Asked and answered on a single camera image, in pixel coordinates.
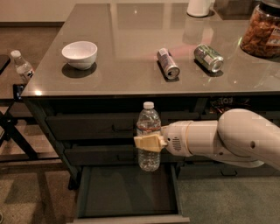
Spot white cylindrical container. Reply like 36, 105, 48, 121
186, 0, 211, 18

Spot clear jar of snacks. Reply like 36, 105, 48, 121
240, 0, 280, 58

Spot snack packets in drawer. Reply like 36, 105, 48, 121
209, 97, 251, 114

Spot clear plastic water bottle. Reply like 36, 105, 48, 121
136, 101, 161, 172

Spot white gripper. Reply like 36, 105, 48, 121
134, 121, 192, 157

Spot white ceramic bowl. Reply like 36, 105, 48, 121
61, 41, 98, 70

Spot top left drawer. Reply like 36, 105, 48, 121
45, 110, 200, 141

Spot dark side table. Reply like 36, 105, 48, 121
0, 54, 58, 162

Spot small water bottle on side table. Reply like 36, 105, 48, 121
10, 50, 34, 84

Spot middle left drawer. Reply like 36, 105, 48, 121
63, 143, 188, 166

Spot green silver soda can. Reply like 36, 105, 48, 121
193, 44, 224, 73

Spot open bottom left drawer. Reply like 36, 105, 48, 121
71, 164, 190, 224

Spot dark grey cabinet counter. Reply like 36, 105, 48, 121
23, 3, 280, 179

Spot slim silver drink can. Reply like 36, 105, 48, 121
157, 48, 180, 80

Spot middle right drawer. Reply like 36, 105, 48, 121
185, 140, 280, 165

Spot top right drawer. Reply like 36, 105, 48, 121
194, 110, 280, 139

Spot bottom right drawer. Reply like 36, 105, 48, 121
178, 163, 280, 179

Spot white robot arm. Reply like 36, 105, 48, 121
134, 108, 280, 170

